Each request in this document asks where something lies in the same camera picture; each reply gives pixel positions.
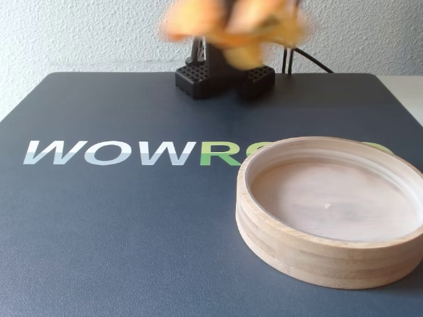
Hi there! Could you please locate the dark blue logo mat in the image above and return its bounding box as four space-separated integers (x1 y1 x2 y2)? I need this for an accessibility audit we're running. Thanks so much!
0 71 423 317

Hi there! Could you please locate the round wooden box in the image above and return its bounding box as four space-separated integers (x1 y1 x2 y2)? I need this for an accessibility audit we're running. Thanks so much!
235 135 423 291

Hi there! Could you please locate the black cable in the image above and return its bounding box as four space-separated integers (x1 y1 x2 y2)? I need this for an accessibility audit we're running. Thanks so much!
292 47 334 74
282 46 294 75

